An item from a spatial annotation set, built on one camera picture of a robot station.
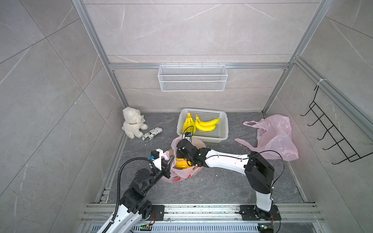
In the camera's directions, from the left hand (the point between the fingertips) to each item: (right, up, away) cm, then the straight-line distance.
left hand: (173, 155), depth 71 cm
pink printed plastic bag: (+2, -11, +3) cm, 11 cm away
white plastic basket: (+31, +10, +33) cm, 46 cm away
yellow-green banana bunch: (+8, +15, +33) cm, 37 cm away
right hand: (+1, 0, +14) cm, 14 cm away
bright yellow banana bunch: (+20, +14, +32) cm, 41 cm away
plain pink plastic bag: (+61, +5, +14) cm, 63 cm away
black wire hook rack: (+76, +11, -6) cm, 77 cm away
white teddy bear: (-30, +16, +25) cm, 43 cm away
